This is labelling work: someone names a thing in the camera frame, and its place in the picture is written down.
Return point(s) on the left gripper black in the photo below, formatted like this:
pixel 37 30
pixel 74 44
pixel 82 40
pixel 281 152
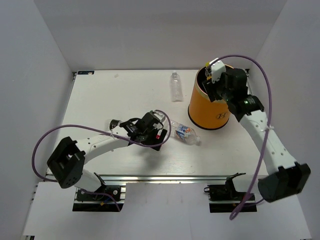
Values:
pixel 154 139

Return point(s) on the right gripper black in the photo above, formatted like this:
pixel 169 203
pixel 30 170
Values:
pixel 210 88

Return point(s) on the red label Nongfu water bottle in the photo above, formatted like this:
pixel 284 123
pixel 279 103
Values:
pixel 158 132

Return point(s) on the yellow cap small bottle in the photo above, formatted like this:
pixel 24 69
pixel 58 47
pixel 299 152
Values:
pixel 208 71

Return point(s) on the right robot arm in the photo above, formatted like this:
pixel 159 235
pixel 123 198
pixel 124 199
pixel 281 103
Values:
pixel 286 177

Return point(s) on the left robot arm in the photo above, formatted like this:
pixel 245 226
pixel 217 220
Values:
pixel 70 156

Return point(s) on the orange cylindrical bin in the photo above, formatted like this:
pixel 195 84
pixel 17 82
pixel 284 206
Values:
pixel 210 115

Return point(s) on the blue orange label clear bottle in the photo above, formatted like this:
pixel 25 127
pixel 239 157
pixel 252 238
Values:
pixel 184 133

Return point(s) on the clear unlabelled plastic bottle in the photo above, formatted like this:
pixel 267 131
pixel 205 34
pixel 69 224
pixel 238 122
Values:
pixel 176 87

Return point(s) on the blue sticker on table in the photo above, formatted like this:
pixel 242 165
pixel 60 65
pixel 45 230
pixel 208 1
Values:
pixel 86 72

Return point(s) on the aluminium table edge rail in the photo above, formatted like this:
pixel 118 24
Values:
pixel 162 178

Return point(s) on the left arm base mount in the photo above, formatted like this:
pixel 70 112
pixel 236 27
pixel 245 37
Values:
pixel 111 203

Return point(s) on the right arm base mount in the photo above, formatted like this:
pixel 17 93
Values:
pixel 224 198

